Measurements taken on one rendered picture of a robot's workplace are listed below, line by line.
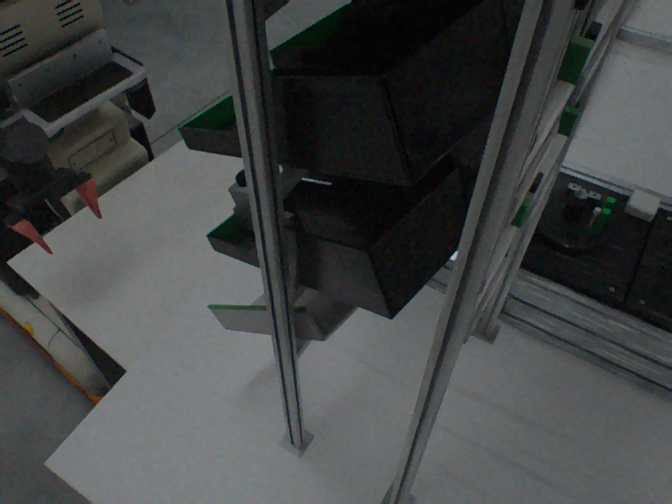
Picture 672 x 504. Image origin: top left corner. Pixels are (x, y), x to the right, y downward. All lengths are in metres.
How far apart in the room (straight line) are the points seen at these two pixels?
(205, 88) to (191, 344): 2.10
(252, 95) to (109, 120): 1.05
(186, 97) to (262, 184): 2.52
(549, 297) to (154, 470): 0.65
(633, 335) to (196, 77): 2.49
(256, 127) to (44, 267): 0.85
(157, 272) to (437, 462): 0.59
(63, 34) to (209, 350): 0.67
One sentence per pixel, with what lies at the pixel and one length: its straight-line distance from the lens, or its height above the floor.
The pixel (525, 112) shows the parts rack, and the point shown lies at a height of 1.55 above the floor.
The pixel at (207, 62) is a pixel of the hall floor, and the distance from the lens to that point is 3.17.
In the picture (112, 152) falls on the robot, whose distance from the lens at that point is 1.47.
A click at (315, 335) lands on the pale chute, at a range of 0.63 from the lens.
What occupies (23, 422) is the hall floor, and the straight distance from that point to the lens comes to 2.09.
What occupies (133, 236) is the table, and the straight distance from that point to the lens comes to 1.19.
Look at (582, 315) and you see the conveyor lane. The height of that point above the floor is 0.96.
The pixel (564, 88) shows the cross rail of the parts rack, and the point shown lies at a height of 1.47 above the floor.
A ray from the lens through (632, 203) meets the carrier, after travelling 1.13.
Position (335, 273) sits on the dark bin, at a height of 1.31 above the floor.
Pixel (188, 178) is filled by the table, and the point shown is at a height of 0.86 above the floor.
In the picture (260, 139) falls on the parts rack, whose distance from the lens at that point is 0.41.
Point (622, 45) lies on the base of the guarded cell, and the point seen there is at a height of 0.86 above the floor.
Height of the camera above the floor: 1.73
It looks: 51 degrees down
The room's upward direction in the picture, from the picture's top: 1 degrees counter-clockwise
